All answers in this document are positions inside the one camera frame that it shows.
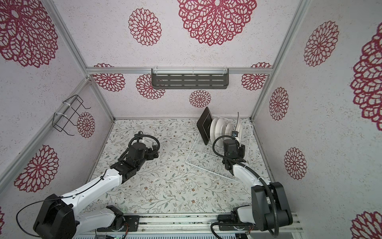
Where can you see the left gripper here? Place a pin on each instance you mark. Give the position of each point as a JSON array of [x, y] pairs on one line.
[[151, 155]]

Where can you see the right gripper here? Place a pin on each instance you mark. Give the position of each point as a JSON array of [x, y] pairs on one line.
[[241, 151]]

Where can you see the black wire wall basket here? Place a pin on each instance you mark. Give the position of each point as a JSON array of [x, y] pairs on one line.
[[64, 117]]

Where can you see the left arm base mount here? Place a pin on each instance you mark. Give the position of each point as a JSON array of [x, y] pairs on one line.
[[127, 224]]

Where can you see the white square plate black rim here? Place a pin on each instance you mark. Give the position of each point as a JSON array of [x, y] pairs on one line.
[[238, 128]]

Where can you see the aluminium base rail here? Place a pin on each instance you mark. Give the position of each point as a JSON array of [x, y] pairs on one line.
[[187, 223]]

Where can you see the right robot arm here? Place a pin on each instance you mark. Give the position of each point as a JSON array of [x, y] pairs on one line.
[[269, 209]]

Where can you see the white round plate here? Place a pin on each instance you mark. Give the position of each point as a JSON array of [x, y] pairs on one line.
[[228, 131], [212, 130], [220, 131]]

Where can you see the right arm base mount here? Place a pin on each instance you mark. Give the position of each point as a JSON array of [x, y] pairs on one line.
[[230, 223]]

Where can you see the dark grey wall shelf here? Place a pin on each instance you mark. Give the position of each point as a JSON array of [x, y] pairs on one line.
[[192, 79]]

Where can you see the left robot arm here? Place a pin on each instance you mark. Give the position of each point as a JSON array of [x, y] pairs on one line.
[[61, 217]]

